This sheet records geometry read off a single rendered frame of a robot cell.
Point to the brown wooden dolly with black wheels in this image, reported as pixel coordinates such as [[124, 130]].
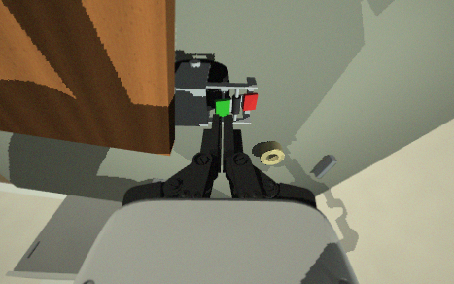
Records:
[[102, 72]]

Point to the beige roll of tape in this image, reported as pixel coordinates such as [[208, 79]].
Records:
[[266, 150]]

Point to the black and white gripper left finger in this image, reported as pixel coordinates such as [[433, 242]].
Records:
[[195, 180]]

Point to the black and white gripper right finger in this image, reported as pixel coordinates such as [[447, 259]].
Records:
[[247, 181]]

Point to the grey rectangular block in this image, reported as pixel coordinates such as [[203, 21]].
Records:
[[328, 163]]

